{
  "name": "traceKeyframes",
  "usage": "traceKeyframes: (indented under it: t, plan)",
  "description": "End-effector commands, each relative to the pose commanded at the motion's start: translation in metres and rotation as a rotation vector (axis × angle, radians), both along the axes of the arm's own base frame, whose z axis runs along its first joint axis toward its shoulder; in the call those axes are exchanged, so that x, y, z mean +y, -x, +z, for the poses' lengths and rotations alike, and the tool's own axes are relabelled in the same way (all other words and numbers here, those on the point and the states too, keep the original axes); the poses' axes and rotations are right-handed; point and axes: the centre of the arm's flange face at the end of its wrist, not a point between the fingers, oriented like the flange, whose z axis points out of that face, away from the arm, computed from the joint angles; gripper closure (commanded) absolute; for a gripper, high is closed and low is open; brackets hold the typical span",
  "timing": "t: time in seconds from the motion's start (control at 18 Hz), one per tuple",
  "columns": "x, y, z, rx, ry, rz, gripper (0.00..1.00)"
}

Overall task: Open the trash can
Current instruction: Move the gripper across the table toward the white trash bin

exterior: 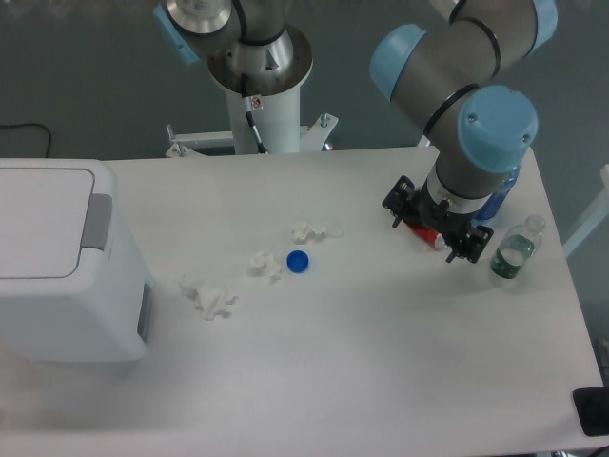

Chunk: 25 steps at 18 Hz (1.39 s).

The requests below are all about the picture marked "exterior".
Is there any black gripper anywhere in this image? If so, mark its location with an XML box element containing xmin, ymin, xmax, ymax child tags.
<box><xmin>382</xmin><ymin>175</ymin><xmax>494</xmax><ymax>264</ymax></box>

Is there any white trash can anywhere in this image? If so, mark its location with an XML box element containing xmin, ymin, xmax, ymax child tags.
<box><xmin>1</xmin><ymin>158</ymin><xmax>153</xmax><ymax>363</ymax></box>

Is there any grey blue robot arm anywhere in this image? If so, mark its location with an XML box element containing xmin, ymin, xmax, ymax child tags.
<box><xmin>153</xmin><ymin>1</ymin><xmax>558</xmax><ymax>263</ymax></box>

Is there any crushed red soda can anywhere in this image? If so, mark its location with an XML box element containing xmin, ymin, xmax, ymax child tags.
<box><xmin>406</xmin><ymin>222</ymin><xmax>448</xmax><ymax>250</ymax></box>

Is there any blue plastic bottle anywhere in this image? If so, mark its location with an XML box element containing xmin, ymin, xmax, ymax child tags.
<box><xmin>473</xmin><ymin>165</ymin><xmax>521</xmax><ymax>225</ymax></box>

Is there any clear green label bottle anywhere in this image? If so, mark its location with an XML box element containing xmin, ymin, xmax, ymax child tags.
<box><xmin>489</xmin><ymin>214</ymin><xmax>546</xmax><ymax>280</ymax></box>

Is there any crumpled white tissue right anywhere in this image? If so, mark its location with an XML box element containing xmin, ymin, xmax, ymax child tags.
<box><xmin>290</xmin><ymin>221</ymin><xmax>344</xmax><ymax>245</ymax></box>

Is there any crumpled white tissue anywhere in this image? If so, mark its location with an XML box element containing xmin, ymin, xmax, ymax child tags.
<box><xmin>290</xmin><ymin>221</ymin><xmax>344</xmax><ymax>245</ymax></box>
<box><xmin>248</xmin><ymin>249</ymin><xmax>282</xmax><ymax>282</ymax></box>
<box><xmin>178</xmin><ymin>275</ymin><xmax>237</xmax><ymax>321</ymax></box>

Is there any blue bottle cap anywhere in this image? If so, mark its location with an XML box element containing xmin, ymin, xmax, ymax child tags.
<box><xmin>286</xmin><ymin>249</ymin><xmax>309</xmax><ymax>274</ymax></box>

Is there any crumpled white tissue middle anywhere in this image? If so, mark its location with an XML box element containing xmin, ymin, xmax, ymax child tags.
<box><xmin>248</xmin><ymin>249</ymin><xmax>282</xmax><ymax>282</ymax></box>

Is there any crumpled white tissue left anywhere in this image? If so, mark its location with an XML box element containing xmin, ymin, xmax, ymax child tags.
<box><xmin>178</xmin><ymin>275</ymin><xmax>237</xmax><ymax>321</ymax></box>

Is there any black device at edge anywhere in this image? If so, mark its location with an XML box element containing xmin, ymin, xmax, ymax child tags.
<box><xmin>572</xmin><ymin>387</ymin><xmax>608</xmax><ymax>437</ymax></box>

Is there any white frame at right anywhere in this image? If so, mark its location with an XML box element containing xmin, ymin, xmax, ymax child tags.
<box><xmin>562</xmin><ymin>165</ymin><xmax>608</xmax><ymax>258</ymax></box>

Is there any black cable on floor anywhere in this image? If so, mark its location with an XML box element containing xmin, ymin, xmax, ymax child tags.
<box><xmin>0</xmin><ymin>123</ymin><xmax>52</xmax><ymax>158</ymax></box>

